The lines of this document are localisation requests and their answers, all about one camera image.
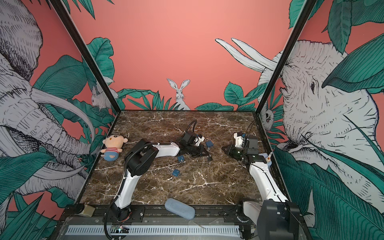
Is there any blue padlock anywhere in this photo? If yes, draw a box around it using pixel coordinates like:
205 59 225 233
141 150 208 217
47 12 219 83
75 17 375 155
171 169 181 177
206 141 214 148
177 155 185 163

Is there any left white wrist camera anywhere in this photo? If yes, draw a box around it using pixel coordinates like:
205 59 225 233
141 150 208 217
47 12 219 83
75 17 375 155
194 135 205 147

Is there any blue grey pouch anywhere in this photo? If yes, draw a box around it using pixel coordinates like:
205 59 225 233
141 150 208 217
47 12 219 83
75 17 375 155
165 198 196 220

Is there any masking tape roll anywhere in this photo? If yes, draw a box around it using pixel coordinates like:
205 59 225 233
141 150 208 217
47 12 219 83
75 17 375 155
75 204 95 218

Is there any blue grey toy box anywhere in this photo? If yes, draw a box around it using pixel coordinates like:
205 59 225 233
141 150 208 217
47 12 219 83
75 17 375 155
259 152 273 167

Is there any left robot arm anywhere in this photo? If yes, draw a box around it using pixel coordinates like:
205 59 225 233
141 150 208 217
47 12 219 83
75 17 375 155
110 131 212 222

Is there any white vented rail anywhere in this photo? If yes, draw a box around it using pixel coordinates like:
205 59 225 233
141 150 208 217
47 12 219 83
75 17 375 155
65 225 240 237

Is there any black corrugated cable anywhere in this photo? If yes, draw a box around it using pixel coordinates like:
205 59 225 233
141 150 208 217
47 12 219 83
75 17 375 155
184 119 198 134

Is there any plush doll striped shirt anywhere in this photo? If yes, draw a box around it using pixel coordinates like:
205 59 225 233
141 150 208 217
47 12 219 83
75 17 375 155
100 135 128 162

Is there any black mounting rail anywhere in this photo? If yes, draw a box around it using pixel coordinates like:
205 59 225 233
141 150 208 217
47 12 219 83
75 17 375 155
59 203 302 224

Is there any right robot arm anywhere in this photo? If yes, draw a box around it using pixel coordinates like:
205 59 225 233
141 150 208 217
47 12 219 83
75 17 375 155
222 132 301 240

